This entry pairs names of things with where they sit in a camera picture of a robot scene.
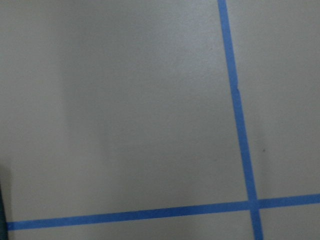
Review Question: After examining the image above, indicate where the black graphic t-shirt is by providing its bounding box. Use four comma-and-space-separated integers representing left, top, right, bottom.
0, 162, 12, 240

